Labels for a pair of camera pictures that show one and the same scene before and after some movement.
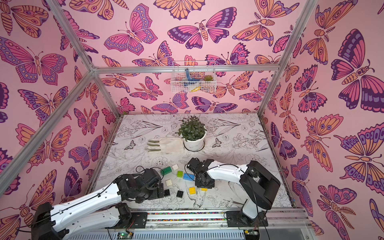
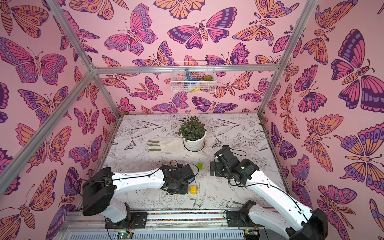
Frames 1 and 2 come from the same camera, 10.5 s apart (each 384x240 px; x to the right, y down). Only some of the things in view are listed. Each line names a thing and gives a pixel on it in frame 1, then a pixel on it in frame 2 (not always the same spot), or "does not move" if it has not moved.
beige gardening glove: [165, 145] does not move
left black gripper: [157, 195] → [185, 191]
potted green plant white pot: [194, 132] does not move
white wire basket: [193, 77] does not move
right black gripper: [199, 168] → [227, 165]
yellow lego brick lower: [192, 190] does not move
